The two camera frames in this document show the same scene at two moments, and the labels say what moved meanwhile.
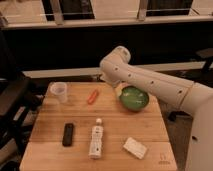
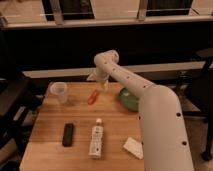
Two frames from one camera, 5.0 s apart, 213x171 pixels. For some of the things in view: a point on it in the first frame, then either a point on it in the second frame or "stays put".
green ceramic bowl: [133, 98] stays put
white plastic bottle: [95, 151] stays put
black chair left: [17, 98] stays put
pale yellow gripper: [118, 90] → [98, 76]
